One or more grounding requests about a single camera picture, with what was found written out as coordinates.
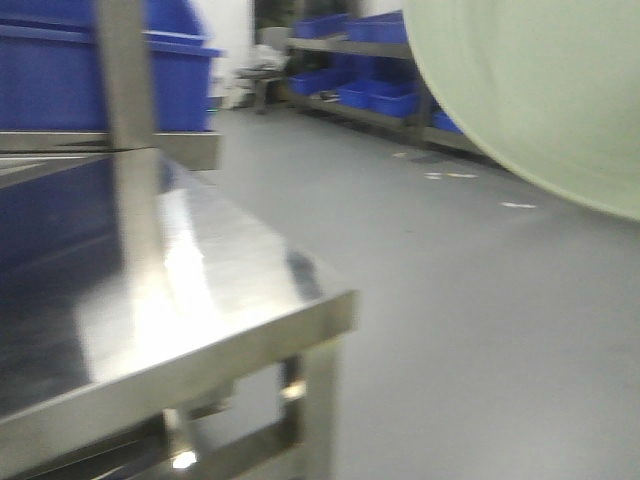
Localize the light green round plate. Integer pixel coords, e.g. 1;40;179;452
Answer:
403;0;639;220

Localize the small blue tray lower left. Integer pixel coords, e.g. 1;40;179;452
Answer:
288;68;353;96

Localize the small blue tray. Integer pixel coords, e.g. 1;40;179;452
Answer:
293;13;350;39
336;79;419;118
288;68;353;96

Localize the small blue tray lower middle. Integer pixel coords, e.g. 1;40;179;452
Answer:
336;79;419;118

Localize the background metal storage rack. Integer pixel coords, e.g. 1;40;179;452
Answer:
288;34;484;156

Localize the small blue tray upper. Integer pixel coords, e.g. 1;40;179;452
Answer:
293;13;350;39

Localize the blue plastic bin right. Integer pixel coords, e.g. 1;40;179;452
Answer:
1;1;223;132

